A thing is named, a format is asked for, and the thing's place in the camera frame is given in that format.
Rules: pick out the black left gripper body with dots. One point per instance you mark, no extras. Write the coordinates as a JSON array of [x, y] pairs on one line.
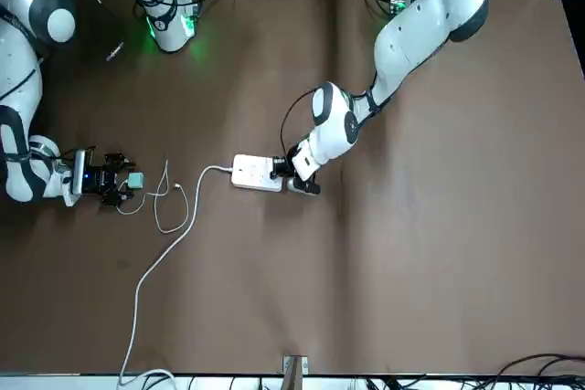
[[307, 185]]

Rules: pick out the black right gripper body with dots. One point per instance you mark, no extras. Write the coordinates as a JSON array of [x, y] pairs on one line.
[[103, 179]]

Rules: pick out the white power strip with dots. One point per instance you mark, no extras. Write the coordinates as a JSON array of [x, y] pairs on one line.
[[253, 173]]

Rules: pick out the teal phone charger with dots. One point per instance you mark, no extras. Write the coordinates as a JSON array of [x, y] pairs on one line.
[[136, 181]]

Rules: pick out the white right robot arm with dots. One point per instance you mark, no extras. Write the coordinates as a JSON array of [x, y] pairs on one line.
[[18, 66]]

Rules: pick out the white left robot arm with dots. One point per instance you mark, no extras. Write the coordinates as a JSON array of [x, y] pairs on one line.
[[411, 34]]

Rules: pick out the aluminium frame post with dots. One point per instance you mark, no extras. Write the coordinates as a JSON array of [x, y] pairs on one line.
[[294, 374]]

